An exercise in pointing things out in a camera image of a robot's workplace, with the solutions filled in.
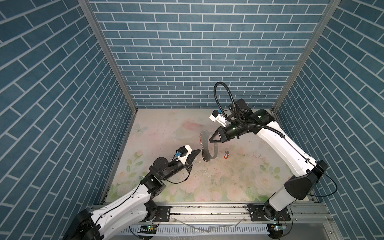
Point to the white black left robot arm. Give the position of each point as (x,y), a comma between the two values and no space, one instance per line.
(134,207)

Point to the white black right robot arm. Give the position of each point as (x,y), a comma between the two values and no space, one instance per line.
(307,172)

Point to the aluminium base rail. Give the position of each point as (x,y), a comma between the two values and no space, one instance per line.
(305,212)

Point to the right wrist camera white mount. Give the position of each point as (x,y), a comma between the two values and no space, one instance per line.
(217,116)

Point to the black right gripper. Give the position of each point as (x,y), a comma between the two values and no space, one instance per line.
(222,133)

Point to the aluminium corner post left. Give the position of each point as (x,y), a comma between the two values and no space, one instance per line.
(95,26)

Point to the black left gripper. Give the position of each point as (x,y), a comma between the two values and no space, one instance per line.
(192,156)

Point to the key with red tag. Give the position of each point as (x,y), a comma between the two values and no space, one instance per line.
(227,154)

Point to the white slotted cable duct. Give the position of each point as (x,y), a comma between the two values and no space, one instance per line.
(182,230)

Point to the aluminium corner post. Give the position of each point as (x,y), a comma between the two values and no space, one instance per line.
(318,30)
(95,26)

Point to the aluminium corner post right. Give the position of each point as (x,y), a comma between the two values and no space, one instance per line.
(318,30)

